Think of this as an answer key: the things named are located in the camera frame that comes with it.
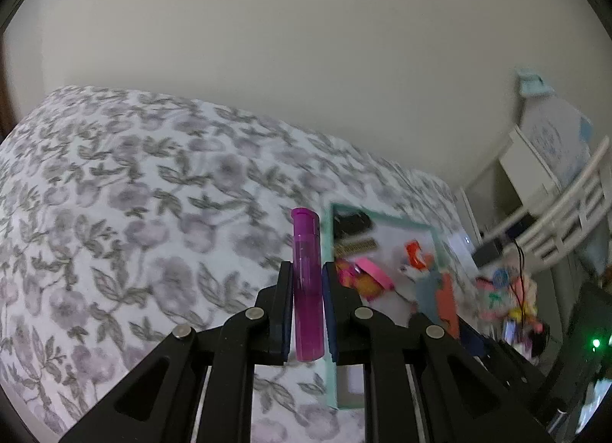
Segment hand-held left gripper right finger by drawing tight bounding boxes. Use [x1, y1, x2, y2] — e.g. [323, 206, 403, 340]
[321, 261, 555, 443]

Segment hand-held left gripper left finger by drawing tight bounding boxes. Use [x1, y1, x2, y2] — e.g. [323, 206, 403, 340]
[57, 260, 293, 443]

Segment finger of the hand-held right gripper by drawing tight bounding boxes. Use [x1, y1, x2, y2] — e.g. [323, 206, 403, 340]
[459, 323, 550, 396]

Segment purple lighter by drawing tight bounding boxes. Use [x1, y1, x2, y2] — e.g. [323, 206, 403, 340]
[291, 207, 325, 362]

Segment large orange and blue toy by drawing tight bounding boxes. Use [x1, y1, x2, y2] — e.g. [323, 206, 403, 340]
[411, 271, 461, 341]

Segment pink wristband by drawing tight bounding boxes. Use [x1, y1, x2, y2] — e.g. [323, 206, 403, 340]
[356, 258, 397, 292]

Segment black toy car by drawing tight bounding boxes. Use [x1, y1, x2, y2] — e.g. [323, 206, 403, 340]
[333, 214, 373, 237]

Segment teal box lid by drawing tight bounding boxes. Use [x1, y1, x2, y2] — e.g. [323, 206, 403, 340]
[321, 203, 479, 410]

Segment small orange and blue toy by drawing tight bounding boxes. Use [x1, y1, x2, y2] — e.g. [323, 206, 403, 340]
[404, 241, 433, 272]

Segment pile of colourful toys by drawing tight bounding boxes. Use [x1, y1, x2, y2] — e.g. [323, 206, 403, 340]
[473, 264, 550, 358]

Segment black device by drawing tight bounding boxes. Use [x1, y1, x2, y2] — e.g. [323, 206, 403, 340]
[473, 237, 503, 267]

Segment white shelf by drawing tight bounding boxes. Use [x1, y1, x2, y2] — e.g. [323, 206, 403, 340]
[459, 89, 596, 243]

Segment grey floral blanket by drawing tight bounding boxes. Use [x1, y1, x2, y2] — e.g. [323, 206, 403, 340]
[0, 84, 467, 443]

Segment light blue note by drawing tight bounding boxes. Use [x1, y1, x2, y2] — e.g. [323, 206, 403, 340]
[516, 68, 553, 96]

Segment white slatted rail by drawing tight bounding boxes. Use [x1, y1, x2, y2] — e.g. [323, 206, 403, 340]
[483, 137, 612, 272]

